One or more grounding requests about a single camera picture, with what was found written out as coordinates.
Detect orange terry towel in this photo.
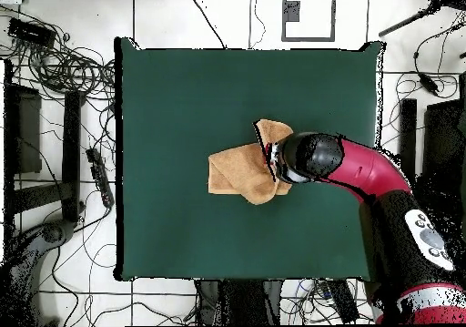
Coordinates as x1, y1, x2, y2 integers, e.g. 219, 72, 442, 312
208, 118, 294, 206

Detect black flat panel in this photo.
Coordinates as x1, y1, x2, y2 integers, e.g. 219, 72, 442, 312
421, 98, 466, 197
4, 83, 43, 175

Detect dark green table cloth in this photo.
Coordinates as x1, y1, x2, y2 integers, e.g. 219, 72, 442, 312
114, 36, 383, 282

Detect black upright bar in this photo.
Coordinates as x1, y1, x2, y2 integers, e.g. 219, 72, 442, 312
399, 98, 418, 188

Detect black power adapter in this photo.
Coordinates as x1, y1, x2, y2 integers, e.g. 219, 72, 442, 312
418, 72, 441, 97

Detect black power strip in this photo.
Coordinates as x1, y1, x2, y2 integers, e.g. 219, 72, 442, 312
86, 147, 116, 209

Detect black pole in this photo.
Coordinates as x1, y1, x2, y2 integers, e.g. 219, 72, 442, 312
378, 2, 441, 38

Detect black bar stand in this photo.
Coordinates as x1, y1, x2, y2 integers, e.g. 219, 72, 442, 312
12, 90, 86, 223

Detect grey chair base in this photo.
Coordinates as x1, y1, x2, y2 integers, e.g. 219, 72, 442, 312
6, 219, 77, 326

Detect black electronics box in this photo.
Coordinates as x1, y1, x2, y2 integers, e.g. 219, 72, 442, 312
7, 16, 57, 49

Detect thin black cable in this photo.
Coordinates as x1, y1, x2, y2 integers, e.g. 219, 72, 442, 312
248, 0, 267, 49

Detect grey square floor frame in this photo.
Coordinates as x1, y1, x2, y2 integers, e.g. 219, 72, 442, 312
280, 0, 337, 43

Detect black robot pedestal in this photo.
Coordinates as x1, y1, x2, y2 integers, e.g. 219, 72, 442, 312
196, 279, 283, 326

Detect tangled black cables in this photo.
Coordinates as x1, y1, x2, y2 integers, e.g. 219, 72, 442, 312
0, 9, 117, 102

